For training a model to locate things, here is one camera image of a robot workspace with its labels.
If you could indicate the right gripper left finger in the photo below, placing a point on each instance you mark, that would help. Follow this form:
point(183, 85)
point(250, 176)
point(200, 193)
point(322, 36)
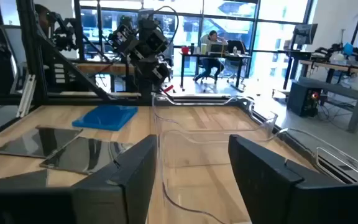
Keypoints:
point(129, 186)

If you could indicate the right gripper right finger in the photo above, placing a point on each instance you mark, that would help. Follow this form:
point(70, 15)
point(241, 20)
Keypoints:
point(269, 186)

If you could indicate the blue jewel case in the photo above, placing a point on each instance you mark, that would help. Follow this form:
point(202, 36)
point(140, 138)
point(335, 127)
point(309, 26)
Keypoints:
point(104, 117)

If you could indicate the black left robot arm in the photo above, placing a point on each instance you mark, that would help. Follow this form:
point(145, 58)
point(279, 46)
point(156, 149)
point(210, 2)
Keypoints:
point(149, 53)

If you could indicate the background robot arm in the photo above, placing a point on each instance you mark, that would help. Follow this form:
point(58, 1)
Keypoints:
point(63, 32)

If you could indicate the clear plastic bin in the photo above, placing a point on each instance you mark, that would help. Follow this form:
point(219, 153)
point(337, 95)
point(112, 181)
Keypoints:
point(259, 124)
point(337, 155)

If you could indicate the black computer tower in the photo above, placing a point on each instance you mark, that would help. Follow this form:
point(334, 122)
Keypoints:
point(303, 99)

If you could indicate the silver aluminium extrusion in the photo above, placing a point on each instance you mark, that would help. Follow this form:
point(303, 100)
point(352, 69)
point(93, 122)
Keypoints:
point(26, 96)

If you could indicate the seated person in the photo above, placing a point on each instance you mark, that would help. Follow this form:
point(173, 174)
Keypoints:
point(211, 59)

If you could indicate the black office desk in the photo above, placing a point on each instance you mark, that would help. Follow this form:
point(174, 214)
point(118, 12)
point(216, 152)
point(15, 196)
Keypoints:
point(216, 56)

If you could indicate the wooden workbench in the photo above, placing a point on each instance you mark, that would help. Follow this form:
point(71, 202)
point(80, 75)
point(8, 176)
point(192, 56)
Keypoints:
point(346, 69)

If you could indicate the laptop on desk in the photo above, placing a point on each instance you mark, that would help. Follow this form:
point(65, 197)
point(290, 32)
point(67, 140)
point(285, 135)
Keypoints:
point(217, 48)

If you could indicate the monitor on stand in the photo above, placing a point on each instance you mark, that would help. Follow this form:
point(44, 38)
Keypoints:
point(304, 33)

